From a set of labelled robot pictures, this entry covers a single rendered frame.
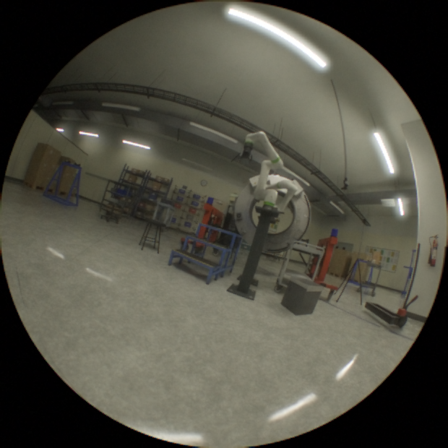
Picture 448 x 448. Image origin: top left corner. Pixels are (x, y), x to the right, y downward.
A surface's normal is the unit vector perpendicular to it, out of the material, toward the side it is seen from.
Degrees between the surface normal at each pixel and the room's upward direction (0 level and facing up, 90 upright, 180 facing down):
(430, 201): 90
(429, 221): 90
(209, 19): 180
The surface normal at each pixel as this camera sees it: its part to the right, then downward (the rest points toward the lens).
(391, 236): -0.90, -0.29
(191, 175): 0.32, 0.04
